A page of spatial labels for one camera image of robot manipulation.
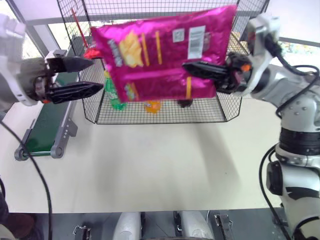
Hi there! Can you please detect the silver rounded robot leg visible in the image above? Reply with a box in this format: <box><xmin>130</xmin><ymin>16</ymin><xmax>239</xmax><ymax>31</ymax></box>
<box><xmin>116</xmin><ymin>211</ymin><xmax>143</xmax><ymax>240</ymax></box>
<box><xmin>179</xmin><ymin>210</ymin><xmax>214</xmax><ymax>240</ymax></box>

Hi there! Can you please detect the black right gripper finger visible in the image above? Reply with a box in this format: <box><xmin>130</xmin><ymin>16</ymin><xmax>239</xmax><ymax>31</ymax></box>
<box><xmin>214</xmin><ymin>80</ymin><xmax>234</xmax><ymax>94</ymax></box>
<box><xmin>182</xmin><ymin>60</ymin><xmax>230</xmax><ymax>82</ymax></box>

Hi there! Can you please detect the magenta chip bag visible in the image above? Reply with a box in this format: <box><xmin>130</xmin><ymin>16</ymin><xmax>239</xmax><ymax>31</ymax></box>
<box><xmin>90</xmin><ymin>4</ymin><xmax>238</xmax><ymax>103</ymax></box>

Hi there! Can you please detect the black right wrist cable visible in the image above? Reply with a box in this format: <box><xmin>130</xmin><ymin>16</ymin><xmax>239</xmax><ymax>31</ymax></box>
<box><xmin>264</xmin><ymin>33</ymin><xmax>320</xmax><ymax>118</ymax></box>

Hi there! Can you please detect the red stick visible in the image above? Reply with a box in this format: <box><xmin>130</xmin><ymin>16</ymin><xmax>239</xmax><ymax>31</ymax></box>
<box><xmin>71</xmin><ymin>7</ymin><xmax>90</xmax><ymax>48</ymax></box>

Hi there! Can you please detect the green conveyor belt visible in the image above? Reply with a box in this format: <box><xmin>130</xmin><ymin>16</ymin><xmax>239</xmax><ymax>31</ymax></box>
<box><xmin>14</xmin><ymin>48</ymin><xmax>83</xmax><ymax>161</ymax></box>

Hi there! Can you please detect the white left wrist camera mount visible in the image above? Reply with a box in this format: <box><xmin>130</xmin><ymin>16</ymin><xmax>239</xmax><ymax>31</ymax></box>
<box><xmin>0</xmin><ymin>53</ymin><xmax>40</xmax><ymax>106</ymax></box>

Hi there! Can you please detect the black wire rack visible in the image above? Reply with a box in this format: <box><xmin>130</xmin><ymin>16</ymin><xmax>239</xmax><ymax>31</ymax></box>
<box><xmin>56</xmin><ymin>0</ymin><xmax>271</xmax><ymax>125</ymax></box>

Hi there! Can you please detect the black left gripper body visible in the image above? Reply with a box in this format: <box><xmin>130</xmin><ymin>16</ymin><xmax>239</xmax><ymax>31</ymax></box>
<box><xmin>33</xmin><ymin>71</ymin><xmax>57</xmax><ymax>103</ymax></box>

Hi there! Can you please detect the green soda bottle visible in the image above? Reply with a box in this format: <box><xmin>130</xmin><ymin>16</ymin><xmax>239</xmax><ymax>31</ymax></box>
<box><xmin>103</xmin><ymin>70</ymin><xmax>128</xmax><ymax>111</ymax></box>

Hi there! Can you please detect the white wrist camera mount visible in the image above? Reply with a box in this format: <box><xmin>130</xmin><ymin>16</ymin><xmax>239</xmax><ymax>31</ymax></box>
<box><xmin>0</xmin><ymin>53</ymin><xmax>40</xmax><ymax>106</ymax></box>
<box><xmin>246</xmin><ymin>13</ymin><xmax>281</xmax><ymax>97</ymax></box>

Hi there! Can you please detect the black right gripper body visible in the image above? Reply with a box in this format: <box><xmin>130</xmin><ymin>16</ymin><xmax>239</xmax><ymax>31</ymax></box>
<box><xmin>225</xmin><ymin>52</ymin><xmax>252</xmax><ymax>94</ymax></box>

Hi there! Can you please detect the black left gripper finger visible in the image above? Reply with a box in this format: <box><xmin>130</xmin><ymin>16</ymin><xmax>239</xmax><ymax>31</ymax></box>
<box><xmin>45</xmin><ymin>82</ymin><xmax>105</xmax><ymax>104</ymax></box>
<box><xmin>46</xmin><ymin>56</ymin><xmax>95</xmax><ymax>74</ymax></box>

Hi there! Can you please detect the metal table latch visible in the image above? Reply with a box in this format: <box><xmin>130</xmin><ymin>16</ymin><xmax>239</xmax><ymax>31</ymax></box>
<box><xmin>213</xmin><ymin>213</ymin><xmax>235</xmax><ymax>240</ymax></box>
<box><xmin>72</xmin><ymin>224</ymin><xmax>92</xmax><ymax>238</ymax></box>

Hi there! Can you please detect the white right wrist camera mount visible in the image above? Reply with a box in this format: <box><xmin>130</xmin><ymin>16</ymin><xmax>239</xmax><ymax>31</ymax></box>
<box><xmin>246</xmin><ymin>13</ymin><xmax>281</xmax><ymax>97</ymax></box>

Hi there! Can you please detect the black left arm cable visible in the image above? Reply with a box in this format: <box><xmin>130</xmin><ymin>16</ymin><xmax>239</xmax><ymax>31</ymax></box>
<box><xmin>0</xmin><ymin>121</ymin><xmax>53</xmax><ymax>240</ymax></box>

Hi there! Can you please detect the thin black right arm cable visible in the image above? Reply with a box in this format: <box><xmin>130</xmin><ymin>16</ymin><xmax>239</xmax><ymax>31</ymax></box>
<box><xmin>259</xmin><ymin>143</ymin><xmax>292</xmax><ymax>240</ymax></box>

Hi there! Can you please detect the red snack bag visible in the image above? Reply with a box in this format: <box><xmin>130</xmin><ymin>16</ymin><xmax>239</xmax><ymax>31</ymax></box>
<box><xmin>83</xmin><ymin>41</ymin><xmax>103</xmax><ymax>60</ymax></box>

